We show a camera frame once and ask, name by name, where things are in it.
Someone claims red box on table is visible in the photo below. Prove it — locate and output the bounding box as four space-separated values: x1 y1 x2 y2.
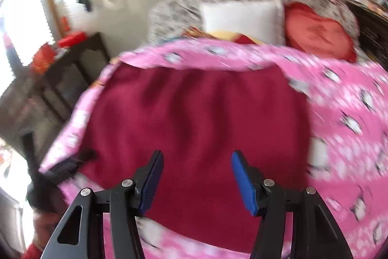
31 43 57 75

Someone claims pink penguin blanket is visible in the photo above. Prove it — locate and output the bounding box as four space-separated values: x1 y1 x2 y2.
41 39 387 258

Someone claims white pillow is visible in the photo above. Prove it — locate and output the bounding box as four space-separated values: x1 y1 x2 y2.
199 0 285 45

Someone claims person left hand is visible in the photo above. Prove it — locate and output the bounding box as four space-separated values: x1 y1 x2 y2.
33 210 63 251

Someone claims dark wooden side table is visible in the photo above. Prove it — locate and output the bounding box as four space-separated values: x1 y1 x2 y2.
33 32 111 123

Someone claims dark carved wooden headboard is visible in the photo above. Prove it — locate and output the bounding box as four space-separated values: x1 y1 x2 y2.
345 0 387 70

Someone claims red heart cushion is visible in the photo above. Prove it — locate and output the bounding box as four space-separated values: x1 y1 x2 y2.
284 2 356 63

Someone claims dark red garment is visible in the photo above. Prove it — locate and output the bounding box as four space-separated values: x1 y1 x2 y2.
81 64 311 252

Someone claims red sleeve left forearm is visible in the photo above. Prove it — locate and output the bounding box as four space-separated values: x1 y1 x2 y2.
20 243 43 259

